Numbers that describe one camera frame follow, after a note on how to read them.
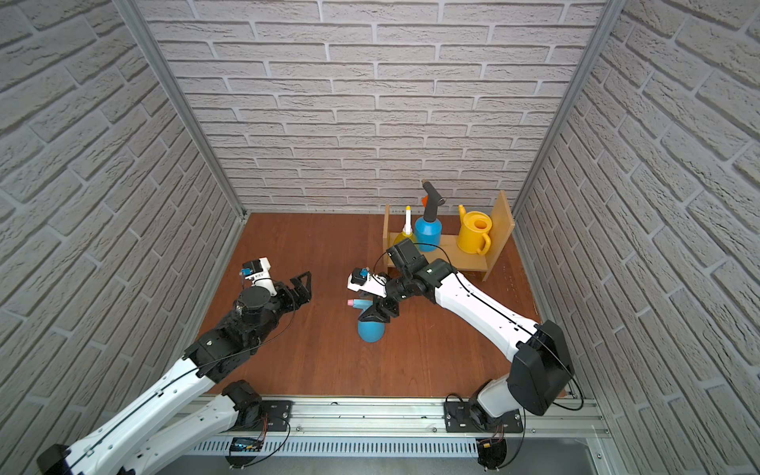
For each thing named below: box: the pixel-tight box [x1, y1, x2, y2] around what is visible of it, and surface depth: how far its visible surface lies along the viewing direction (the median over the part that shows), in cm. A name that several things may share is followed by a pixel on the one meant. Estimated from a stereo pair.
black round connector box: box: [475, 437, 508, 471], surface depth 72 cm
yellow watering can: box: [457, 203, 493, 256], surface depth 94 cm
